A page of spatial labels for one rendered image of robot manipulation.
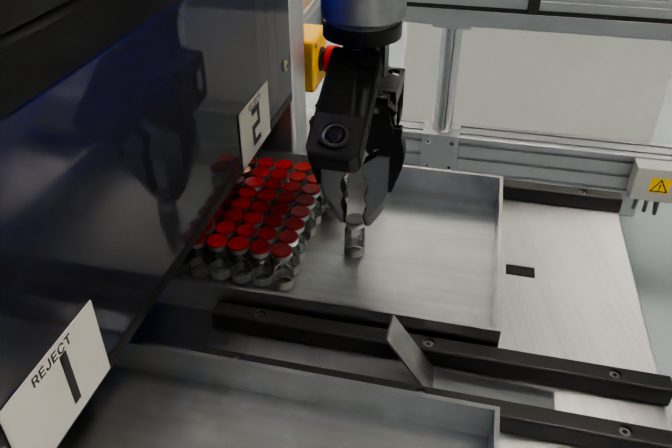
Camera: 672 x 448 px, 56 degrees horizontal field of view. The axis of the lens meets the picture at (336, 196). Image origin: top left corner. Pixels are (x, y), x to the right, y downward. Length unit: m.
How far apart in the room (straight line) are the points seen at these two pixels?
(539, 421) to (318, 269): 0.27
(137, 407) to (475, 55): 1.80
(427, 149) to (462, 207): 0.90
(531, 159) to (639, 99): 0.70
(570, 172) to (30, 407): 1.47
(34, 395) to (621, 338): 0.49
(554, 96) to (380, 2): 1.74
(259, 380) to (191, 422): 0.06
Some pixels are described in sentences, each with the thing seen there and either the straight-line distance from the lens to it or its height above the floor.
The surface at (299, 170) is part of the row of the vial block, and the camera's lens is 0.74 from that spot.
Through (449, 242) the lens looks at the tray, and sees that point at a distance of 0.71.
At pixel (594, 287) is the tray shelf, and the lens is 0.70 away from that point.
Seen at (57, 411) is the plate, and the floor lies 1.01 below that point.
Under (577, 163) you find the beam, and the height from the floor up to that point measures 0.51.
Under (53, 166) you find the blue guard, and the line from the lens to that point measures 0.36.
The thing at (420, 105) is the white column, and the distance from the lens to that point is 2.26.
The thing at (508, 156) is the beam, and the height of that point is 0.51.
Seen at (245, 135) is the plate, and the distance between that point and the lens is 0.62.
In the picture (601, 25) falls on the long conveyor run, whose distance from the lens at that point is 1.52.
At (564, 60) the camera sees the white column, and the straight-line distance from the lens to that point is 2.20.
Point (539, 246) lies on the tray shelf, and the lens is 0.73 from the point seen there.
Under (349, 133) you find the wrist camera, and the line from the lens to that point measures 0.51.
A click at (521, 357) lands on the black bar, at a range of 0.58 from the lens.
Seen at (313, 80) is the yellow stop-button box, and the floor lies 0.98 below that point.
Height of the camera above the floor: 1.31
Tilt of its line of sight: 34 degrees down
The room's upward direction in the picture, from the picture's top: straight up
